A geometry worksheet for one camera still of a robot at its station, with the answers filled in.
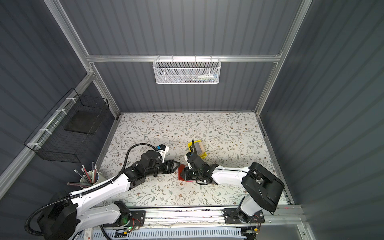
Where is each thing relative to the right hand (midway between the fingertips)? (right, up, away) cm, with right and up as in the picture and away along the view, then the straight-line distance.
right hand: (181, 176), depth 84 cm
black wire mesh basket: (-56, +33, -5) cm, 65 cm away
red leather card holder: (0, +2, -2) cm, 3 cm away
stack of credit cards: (+10, +14, +10) cm, 20 cm away
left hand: (-1, +8, -4) cm, 9 cm away
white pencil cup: (-47, +1, -5) cm, 47 cm away
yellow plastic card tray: (+4, +15, +14) cm, 21 cm away
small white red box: (-42, -22, -16) cm, 50 cm away
